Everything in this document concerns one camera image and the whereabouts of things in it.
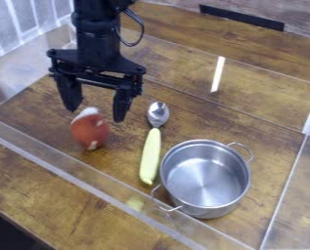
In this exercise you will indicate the silver metal pot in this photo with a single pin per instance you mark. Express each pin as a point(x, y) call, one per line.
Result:
point(204, 178)

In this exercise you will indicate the yellow handled metal spoon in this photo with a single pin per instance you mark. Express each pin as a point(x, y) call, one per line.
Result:
point(157, 116)

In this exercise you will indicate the black strip on table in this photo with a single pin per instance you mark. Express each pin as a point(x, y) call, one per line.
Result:
point(235, 16)

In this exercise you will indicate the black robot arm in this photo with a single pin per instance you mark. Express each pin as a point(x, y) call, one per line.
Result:
point(96, 62)

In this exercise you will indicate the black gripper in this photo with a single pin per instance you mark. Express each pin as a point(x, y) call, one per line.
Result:
point(108, 76)

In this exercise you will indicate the white and brown toy mushroom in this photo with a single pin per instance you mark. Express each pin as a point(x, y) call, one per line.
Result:
point(90, 129)

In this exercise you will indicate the clear acrylic barrier wall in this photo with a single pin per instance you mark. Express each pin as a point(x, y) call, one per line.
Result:
point(191, 232)

